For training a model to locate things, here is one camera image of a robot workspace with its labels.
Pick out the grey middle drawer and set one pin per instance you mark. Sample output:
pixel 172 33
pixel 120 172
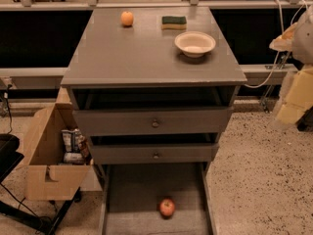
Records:
pixel 152 154

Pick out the grey drawer cabinet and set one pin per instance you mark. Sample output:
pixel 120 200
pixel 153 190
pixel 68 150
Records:
pixel 140 68

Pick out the grey drawer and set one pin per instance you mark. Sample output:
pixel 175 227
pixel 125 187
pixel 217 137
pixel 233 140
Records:
pixel 133 192
pixel 152 154
pixel 151 122

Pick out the grey top drawer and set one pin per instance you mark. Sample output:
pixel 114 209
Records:
pixel 151 122

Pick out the white paper bowl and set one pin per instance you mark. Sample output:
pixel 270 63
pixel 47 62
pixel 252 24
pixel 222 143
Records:
pixel 194 44

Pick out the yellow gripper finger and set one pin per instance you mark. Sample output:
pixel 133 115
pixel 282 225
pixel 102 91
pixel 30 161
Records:
pixel 284 41
pixel 295 98

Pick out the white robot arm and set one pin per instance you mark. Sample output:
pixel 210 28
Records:
pixel 302 45

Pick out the grey bottom drawer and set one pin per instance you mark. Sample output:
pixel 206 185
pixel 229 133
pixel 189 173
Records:
pixel 133 192

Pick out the orange fruit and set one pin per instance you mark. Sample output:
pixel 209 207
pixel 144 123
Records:
pixel 127 18

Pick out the cardboard box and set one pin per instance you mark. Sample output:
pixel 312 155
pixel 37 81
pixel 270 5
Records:
pixel 48 177

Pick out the black chair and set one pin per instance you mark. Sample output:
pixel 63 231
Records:
pixel 9 155

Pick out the snack bag in box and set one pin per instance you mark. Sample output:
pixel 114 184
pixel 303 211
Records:
pixel 76 150

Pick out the green yellow sponge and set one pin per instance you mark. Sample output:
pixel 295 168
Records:
pixel 172 22

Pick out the red apple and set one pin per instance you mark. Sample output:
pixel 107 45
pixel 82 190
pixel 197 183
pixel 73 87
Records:
pixel 167 207

